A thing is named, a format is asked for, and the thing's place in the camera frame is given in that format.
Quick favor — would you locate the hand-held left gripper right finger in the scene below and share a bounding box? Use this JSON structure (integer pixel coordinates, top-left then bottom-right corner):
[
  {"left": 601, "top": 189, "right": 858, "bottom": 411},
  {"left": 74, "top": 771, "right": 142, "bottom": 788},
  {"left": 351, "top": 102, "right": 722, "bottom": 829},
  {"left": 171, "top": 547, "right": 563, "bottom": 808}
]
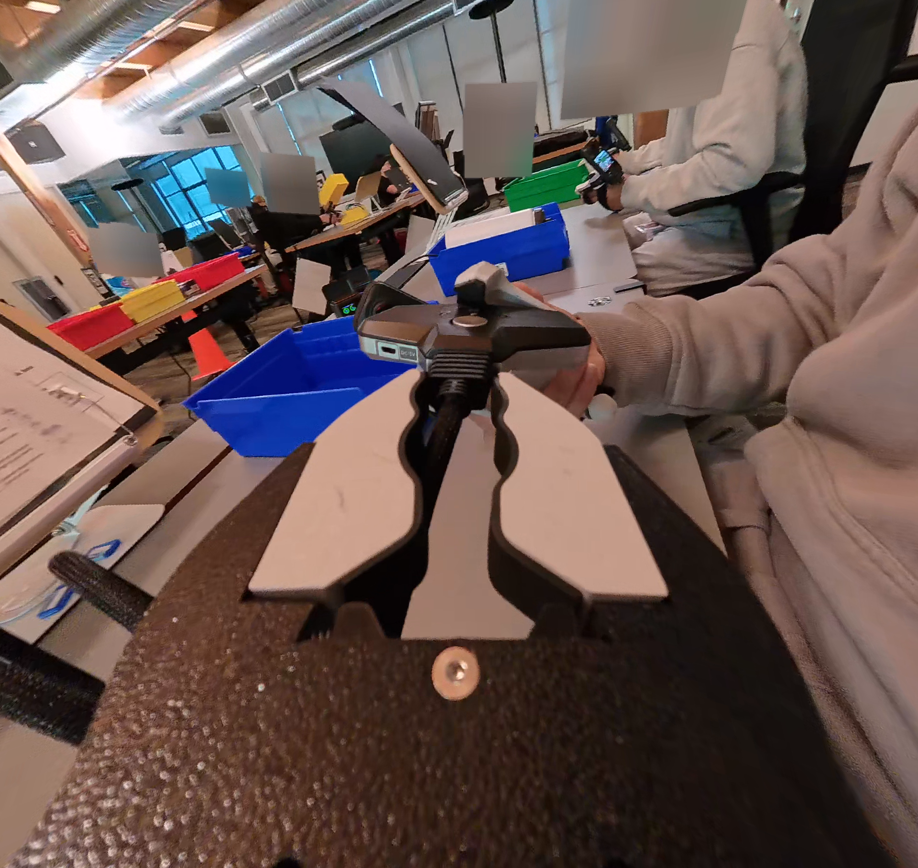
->
[{"left": 488, "top": 372, "right": 669, "bottom": 618}]

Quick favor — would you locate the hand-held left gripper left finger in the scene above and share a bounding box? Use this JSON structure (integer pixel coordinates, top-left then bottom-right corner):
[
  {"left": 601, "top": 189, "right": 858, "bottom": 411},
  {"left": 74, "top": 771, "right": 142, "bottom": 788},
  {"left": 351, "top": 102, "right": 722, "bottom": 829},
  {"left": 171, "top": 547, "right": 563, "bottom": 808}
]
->
[{"left": 247, "top": 369, "right": 440, "bottom": 611}]

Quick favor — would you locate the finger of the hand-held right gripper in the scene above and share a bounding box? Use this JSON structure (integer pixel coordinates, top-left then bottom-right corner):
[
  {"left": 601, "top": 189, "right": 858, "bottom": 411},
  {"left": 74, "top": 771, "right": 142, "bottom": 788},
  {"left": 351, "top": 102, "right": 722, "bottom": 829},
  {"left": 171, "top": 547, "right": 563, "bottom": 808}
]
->
[{"left": 454, "top": 260, "right": 549, "bottom": 311}]

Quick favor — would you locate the person's right forearm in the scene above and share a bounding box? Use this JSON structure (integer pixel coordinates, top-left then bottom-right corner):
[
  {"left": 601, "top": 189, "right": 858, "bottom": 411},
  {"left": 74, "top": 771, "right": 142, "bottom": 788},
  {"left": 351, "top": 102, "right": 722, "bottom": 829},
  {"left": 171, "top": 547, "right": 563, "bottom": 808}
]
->
[{"left": 577, "top": 233, "right": 862, "bottom": 410}]

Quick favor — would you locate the person's right hand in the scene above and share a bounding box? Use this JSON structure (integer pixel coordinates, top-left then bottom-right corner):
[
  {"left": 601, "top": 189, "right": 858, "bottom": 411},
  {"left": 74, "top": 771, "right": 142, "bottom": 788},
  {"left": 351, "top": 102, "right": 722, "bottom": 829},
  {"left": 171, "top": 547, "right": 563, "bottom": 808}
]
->
[{"left": 513, "top": 282, "right": 609, "bottom": 419}]

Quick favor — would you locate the blue bin with white contents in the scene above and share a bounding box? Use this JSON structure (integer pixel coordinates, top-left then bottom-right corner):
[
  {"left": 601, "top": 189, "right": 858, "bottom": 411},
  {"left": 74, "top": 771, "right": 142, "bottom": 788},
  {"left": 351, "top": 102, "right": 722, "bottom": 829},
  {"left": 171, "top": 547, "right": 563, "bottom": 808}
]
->
[{"left": 429, "top": 203, "right": 572, "bottom": 297}]

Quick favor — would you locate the large blue plastic bin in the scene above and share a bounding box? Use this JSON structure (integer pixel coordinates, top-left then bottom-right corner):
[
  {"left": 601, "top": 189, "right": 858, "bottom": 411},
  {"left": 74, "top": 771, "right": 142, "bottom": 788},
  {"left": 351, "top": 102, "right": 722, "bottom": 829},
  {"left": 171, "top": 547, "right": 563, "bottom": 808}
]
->
[{"left": 183, "top": 319, "right": 440, "bottom": 458}]

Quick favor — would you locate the green plastic bin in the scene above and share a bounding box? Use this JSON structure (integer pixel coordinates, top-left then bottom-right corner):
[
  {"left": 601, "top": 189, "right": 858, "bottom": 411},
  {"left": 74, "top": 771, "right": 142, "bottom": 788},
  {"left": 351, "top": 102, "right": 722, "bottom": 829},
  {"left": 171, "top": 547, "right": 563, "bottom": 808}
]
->
[{"left": 503, "top": 160, "right": 590, "bottom": 214}]

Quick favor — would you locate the black power station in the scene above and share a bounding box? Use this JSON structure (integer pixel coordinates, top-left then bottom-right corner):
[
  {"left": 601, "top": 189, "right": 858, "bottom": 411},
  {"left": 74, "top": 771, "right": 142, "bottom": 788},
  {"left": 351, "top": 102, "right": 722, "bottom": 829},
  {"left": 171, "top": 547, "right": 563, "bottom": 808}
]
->
[{"left": 321, "top": 269, "right": 375, "bottom": 322}]

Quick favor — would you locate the dark monitor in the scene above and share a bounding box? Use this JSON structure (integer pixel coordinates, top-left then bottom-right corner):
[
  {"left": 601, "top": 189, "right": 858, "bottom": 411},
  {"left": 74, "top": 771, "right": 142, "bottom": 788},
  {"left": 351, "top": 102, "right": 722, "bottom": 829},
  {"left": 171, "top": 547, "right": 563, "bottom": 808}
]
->
[{"left": 319, "top": 121, "right": 394, "bottom": 175}]

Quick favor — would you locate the orange traffic cone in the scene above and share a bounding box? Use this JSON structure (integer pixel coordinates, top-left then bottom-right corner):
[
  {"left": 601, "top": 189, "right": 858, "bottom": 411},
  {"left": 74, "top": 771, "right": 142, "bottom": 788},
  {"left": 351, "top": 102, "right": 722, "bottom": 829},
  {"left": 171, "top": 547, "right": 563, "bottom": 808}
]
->
[{"left": 186, "top": 309, "right": 235, "bottom": 383}]

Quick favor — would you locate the red plastic bin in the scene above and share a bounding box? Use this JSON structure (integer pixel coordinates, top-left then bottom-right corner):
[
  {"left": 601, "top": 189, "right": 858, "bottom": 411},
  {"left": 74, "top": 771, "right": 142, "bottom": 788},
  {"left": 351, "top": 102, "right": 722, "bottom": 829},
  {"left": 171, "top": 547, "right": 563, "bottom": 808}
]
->
[
  {"left": 168, "top": 251, "right": 246, "bottom": 294},
  {"left": 46, "top": 302, "right": 137, "bottom": 353}
]

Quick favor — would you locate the wooden table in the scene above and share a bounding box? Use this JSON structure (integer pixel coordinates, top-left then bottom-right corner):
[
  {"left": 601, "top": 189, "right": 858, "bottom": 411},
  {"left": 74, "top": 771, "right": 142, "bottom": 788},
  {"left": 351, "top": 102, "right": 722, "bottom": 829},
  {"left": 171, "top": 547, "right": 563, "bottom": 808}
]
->
[{"left": 86, "top": 264, "right": 268, "bottom": 376}]

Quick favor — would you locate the black floor lamp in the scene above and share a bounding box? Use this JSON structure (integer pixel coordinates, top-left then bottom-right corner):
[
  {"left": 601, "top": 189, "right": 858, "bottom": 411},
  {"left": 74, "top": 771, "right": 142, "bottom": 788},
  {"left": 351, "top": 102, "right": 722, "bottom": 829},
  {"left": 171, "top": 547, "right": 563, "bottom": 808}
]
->
[{"left": 468, "top": 0, "right": 517, "bottom": 87}]

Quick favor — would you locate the person's beige sweatshirt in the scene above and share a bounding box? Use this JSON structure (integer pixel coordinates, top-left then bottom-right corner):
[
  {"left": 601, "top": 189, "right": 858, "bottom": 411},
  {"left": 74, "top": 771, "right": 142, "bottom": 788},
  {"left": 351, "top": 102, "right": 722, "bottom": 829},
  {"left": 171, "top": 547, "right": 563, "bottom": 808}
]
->
[{"left": 717, "top": 104, "right": 918, "bottom": 868}]

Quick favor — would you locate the wooden clipboard with paper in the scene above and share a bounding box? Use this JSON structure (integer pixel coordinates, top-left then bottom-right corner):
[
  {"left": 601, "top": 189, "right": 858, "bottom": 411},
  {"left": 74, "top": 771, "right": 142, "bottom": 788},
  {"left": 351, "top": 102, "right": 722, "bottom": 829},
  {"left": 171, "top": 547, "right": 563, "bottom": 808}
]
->
[{"left": 0, "top": 300, "right": 164, "bottom": 575}]

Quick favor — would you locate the window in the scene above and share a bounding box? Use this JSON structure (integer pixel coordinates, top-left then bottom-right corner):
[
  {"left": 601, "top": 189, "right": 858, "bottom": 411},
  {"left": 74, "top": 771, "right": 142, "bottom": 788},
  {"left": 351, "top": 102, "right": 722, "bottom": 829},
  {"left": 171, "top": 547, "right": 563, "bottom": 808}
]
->
[{"left": 61, "top": 145, "right": 242, "bottom": 238}]

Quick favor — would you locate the black office chair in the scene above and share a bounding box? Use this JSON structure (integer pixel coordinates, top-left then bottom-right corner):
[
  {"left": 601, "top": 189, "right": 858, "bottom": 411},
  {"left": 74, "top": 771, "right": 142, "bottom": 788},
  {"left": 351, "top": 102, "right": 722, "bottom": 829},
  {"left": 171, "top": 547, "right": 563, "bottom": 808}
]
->
[{"left": 667, "top": 0, "right": 918, "bottom": 274}]

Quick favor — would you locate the black speaker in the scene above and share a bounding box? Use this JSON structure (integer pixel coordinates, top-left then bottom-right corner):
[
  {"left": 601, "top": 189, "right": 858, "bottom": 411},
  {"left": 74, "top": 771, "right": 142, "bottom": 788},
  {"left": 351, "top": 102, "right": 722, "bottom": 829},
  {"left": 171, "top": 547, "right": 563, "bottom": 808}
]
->
[{"left": 3, "top": 119, "right": 67, "bottom": 165}]

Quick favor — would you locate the thick black cable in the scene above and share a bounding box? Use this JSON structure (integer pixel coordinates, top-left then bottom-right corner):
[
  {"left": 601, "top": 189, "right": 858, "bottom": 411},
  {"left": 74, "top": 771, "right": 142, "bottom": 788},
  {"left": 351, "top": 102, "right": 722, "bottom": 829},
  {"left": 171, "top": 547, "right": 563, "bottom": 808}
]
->
[{"left": 419, "top": 384, "right": 470, "bottom": 532}]

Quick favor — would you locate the silver ventilation duct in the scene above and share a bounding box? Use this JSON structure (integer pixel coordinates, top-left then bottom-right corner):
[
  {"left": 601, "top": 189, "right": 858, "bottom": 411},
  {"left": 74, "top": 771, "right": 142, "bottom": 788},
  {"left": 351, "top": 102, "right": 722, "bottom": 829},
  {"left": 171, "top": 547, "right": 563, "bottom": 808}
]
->
[
  {"left": 0, "top": 0, "right": 241, "bottom": 91},
  {"left": 108, "top": 0, "right": 575, "bottom": 123}
]

